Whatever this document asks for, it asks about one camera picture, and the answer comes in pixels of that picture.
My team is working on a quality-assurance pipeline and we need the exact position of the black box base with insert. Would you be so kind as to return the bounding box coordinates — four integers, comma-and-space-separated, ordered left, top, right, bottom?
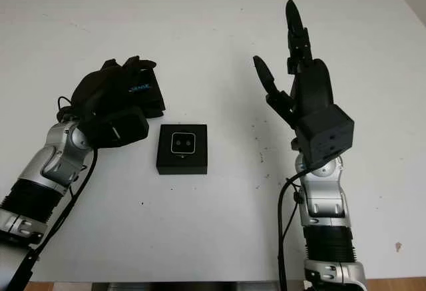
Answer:
155, 123, 209, 175

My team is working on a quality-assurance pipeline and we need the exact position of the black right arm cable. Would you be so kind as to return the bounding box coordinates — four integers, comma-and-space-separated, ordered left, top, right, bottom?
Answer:
277, 167, 320, 291

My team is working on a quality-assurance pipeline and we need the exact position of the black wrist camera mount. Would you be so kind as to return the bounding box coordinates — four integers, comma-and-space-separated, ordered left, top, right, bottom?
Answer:
296, 104, 355, 168
81, 106, 150, 148

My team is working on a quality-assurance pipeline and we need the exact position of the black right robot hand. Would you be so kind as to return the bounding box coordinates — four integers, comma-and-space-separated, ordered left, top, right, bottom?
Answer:
252, 0, 335, 131

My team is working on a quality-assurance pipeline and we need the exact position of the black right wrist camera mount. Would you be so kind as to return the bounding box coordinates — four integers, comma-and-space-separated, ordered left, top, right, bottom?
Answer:
296, 104, 355, 168

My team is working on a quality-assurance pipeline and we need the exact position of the black RealSense box lid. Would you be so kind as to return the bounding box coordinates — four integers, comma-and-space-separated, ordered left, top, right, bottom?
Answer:
128, 69, 166, 119

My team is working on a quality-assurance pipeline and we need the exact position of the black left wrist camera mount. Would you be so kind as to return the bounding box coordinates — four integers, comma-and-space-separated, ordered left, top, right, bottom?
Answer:
81, 106, 150, 148

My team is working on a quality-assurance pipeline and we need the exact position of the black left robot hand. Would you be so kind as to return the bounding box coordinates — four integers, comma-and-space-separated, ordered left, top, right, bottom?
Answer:
69, 56, 157, 126

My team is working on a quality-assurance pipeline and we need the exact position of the small silver RealSense camera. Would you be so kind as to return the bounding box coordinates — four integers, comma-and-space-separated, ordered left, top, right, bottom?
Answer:
170, 131, 196, 158

